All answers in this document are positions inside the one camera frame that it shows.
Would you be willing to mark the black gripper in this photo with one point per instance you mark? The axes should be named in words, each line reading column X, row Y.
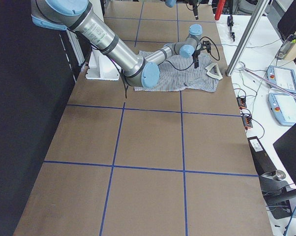
column 196, row 53
column 193, row 9

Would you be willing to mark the navy white striped polo shirt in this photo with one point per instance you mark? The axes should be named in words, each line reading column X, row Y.
column 178, row 73

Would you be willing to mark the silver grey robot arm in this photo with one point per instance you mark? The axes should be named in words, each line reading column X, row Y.
column 171, row 3
column 78, row 16

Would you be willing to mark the red cylinder object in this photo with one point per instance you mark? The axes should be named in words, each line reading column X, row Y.
column 219, row 9

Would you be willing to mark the black clamp tool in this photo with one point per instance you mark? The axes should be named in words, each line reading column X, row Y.
column 230, row 24

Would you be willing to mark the upper orange black adapter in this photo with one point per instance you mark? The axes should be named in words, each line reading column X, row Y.
column 241, row 101

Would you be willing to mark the orange black adapter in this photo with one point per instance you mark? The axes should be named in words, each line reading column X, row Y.
column 241, row 101
column 247, row 121

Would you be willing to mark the lower orange black adapter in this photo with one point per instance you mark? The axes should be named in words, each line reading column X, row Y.
column 247, row 121

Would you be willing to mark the upper teach pendant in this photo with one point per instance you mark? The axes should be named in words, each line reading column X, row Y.
column 283, row 77

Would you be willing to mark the teach pendant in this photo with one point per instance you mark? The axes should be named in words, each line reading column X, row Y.
column 283, row 108
column 283, row 77

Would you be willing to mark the lower teach pendant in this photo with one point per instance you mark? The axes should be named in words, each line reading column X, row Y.
column 283, row 108

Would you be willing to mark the black power box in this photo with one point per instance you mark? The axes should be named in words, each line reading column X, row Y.
column 263, row 163

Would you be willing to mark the black monitor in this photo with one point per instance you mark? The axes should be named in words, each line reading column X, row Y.
column 285, row 148

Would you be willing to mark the black monitor stand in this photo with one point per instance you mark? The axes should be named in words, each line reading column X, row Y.
column 280, row 197

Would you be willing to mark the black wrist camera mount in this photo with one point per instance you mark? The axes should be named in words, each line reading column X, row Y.
column 206, row 45

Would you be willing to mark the aluminium frame post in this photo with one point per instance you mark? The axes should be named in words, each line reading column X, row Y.
column 254, row 19

